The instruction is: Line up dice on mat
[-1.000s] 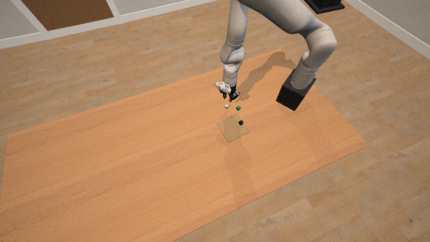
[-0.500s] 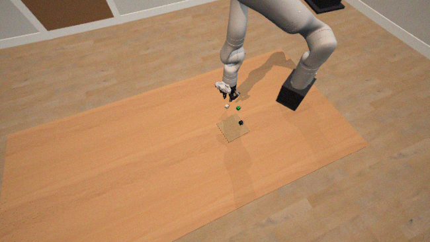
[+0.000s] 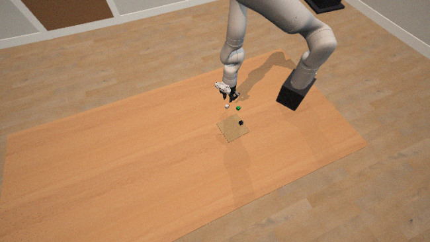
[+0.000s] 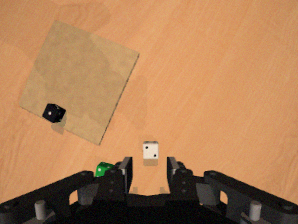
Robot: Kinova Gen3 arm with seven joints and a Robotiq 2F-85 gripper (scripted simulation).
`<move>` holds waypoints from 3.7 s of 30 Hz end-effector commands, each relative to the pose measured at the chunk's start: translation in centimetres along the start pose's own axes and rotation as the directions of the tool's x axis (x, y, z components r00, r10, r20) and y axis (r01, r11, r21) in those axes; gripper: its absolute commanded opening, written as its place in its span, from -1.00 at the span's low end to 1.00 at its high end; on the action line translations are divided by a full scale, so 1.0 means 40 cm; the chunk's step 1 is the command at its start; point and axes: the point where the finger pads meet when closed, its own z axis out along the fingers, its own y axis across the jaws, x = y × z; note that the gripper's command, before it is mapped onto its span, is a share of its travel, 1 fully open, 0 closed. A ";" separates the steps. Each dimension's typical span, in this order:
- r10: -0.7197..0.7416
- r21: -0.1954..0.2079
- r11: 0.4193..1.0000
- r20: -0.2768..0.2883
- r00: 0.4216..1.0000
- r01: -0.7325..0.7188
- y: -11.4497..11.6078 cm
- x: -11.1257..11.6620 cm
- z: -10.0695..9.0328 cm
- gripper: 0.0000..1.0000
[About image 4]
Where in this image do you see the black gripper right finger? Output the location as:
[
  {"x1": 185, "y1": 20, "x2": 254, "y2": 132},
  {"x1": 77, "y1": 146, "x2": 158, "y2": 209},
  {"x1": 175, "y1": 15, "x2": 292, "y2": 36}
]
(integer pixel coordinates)
[{"x1": 166, "y1": 156, "x2": 298, "y2": 224}]

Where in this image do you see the tan square mat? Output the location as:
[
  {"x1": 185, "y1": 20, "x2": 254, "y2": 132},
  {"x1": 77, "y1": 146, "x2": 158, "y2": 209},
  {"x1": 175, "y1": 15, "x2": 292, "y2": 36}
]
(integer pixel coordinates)
[{"x1": 18, "y1": 20, "x2": 140, "y2": 145}]

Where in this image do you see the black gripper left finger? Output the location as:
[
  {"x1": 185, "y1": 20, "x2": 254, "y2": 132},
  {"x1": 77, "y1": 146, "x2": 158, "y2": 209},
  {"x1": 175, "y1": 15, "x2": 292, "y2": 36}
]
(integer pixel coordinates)
[{"x1": 0, "y1": 157, "x2": 133, "y2": 224}]

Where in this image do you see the white die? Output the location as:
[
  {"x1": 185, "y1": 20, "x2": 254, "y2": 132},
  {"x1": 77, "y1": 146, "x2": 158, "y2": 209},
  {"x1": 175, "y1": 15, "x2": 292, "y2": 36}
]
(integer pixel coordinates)
[{"x1": 143, "y1": 141, "x2": 159, "y2": 159}]

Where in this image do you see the green die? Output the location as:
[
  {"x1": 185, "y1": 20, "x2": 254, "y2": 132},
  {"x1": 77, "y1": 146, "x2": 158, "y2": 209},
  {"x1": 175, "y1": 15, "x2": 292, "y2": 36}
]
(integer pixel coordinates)
[{"x1": 95, "y1": 162, "x2": 114, "y2": 177}]

